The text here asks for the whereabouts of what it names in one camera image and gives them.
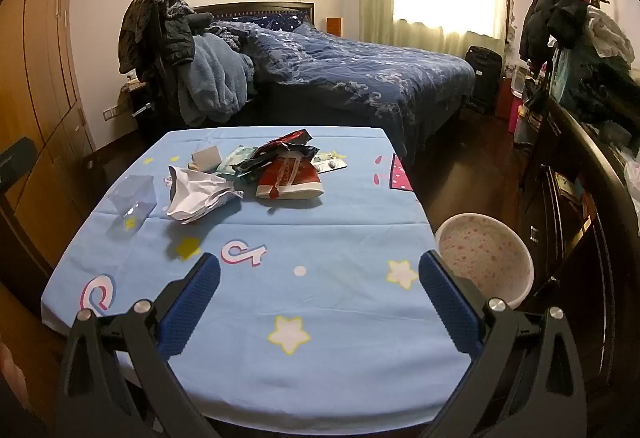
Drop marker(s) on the blue printed tablecloth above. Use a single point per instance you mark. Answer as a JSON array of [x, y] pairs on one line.
[[325, 238]]

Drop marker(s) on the wall outlet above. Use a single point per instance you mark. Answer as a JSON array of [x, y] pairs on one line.
[[112, 112]]

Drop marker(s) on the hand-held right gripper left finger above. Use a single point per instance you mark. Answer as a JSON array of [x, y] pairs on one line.
[[192, 303]]

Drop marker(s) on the grey patterned garment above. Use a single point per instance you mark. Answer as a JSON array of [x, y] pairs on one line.
[[142, 17]]

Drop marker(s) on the green white tissue pack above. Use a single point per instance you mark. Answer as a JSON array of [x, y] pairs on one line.
[[234, 158]]

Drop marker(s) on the white storage box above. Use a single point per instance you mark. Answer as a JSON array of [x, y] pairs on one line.
[[520, 78]]

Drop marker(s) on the white hanging garment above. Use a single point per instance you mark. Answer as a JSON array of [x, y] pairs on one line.
[[607, 35]]

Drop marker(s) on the black rectangular object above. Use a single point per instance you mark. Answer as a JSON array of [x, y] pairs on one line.
[[17, 162]]

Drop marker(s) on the white paper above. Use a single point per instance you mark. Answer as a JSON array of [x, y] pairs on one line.
[[195, 198]]

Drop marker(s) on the black suitcase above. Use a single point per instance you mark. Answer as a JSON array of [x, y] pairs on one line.
[[484, 77]]

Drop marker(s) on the pink storage box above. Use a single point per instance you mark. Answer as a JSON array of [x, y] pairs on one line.
[[516, 112]]

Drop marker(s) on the black red foil wrapper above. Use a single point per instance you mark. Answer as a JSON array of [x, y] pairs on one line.
[[280, 150]]

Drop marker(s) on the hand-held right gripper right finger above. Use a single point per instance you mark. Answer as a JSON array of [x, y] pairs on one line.
[[450, 303]]

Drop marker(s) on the dark wooden headboard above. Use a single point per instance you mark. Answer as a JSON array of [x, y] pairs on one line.
[[250, 7]]

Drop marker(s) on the silver pill blister pack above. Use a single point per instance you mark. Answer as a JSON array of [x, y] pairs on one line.
[[330, 165]]

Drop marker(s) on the dark padded jacket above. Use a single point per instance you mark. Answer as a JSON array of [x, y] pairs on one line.
[[177, 37]]

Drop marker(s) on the black hanging coat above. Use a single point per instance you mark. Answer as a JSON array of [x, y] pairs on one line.
[[540, 17]]

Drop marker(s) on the orange wooden nightstand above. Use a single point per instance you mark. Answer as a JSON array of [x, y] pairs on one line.
[[335, 26]]

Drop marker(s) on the dark nightstand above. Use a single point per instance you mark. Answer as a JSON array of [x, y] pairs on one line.
[[142, 110]]

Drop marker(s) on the white pink-speckled basin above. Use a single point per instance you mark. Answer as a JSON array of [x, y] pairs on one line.
[[480, 258]]

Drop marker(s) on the wooden wardrobe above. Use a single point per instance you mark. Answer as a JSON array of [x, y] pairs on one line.
[[35, 67]]

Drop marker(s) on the small white box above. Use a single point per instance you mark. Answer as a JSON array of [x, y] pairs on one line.
[[206, 158]]

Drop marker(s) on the red snack bag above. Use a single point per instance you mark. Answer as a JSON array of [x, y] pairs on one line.
[[290, 179]]

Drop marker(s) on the dark blue starred pillow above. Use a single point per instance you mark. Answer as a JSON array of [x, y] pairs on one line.
[[280, 20]]

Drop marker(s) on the clear plastic container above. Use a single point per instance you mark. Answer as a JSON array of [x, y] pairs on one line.
[[132, 198]]

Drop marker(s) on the blue fleece blanket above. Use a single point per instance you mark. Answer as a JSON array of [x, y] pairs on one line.
[[215, 82]]

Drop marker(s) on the bed with blue bedding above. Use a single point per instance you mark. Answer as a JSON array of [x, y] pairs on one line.
[[360, 67]]

